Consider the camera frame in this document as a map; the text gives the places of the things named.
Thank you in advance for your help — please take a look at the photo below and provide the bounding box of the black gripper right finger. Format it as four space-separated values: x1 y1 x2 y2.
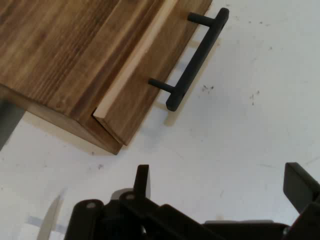
283 161 320 240

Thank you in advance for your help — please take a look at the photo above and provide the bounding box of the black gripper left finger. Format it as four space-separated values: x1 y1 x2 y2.
64 164 226 240

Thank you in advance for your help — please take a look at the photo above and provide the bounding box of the wooden drawer with black handle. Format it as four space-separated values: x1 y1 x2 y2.
92 0 230 147

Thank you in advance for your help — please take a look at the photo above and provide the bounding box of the brown wooden drawer cabinet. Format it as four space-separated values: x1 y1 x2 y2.
0 0 168 156

